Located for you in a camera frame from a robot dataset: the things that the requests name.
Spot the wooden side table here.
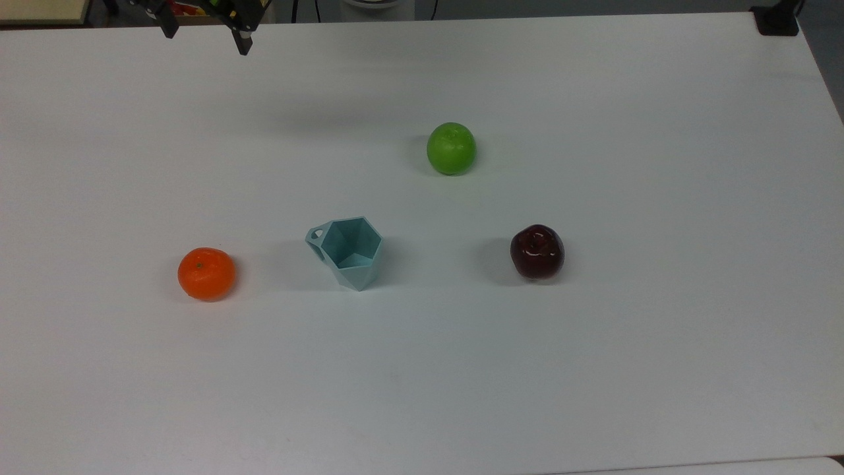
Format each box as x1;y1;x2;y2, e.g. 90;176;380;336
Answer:
0;0;92;26

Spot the light blue faceted mug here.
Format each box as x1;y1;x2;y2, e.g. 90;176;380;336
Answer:
305;216;384;292

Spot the orange mandarin fruit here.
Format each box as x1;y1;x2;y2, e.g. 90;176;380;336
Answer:
177;247;236;302

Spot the black table clamp mount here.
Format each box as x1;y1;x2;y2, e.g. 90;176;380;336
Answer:
750;0;806;37

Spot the dark red apple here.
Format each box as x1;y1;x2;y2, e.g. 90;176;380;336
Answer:
510;224;566;281

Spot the green apple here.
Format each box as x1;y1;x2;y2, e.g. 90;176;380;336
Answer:
427;121;477;176

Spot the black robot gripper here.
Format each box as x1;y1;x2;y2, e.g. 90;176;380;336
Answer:
129;0;272;56

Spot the basket with fruit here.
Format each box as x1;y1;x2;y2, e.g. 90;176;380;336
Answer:
170;0;222;25

